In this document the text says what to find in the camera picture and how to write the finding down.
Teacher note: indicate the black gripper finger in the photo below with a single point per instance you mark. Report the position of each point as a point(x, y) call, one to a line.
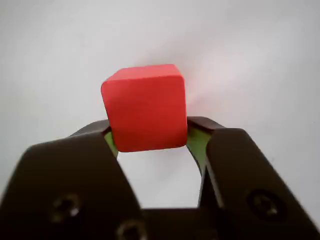
point(70, 180)
point(245, 180)

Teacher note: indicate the red cube block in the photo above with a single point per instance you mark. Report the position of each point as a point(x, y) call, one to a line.
point(147, 112)

